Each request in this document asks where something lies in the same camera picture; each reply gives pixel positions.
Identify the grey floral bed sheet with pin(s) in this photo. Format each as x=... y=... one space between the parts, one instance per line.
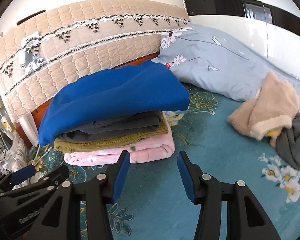
x=17 y=152

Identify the small red tag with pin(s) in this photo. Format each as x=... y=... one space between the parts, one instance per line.
x=168 y=65

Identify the grey hoodie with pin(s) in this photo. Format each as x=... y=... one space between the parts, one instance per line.
x=292 y=142

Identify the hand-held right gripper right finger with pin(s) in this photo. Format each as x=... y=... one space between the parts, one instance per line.
x=185 y=177

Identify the blue sweatshirt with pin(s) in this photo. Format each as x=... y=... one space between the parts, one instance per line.
x=110 y=92

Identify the pink fleece garment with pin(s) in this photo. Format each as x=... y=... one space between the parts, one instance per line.
x=152 y=150

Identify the beige quilted headboard cover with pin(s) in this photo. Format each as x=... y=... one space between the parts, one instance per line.
x=90 y=42

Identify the beige fluffy garment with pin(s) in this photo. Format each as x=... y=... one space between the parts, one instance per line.
x=270 y=100

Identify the olive knit sweater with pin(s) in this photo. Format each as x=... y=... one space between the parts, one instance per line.
x=102 y=142

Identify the white plastic sheet roll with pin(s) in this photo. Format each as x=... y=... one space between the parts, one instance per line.
x=28 y=130

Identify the dark grey folded pants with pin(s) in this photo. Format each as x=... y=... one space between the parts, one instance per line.
x=115 y=127

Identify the light blue floral duvet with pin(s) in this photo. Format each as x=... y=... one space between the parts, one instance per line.
x=215 y=62

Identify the teal floral bed blanket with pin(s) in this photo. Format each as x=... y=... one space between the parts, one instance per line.
x=215 y=142

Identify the yellow cloth piece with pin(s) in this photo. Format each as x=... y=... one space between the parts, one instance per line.
x=275 y=132

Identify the white glossy wardrobe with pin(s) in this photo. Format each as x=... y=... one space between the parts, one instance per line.
x=265 y=37

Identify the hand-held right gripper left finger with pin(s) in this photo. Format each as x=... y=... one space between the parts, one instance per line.
x=121 y=177

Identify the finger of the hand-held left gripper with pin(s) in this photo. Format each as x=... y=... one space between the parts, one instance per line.
x=22 y=174
x=40 y=185

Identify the clear plastic label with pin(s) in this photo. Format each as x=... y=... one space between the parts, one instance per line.
x=27 y=57

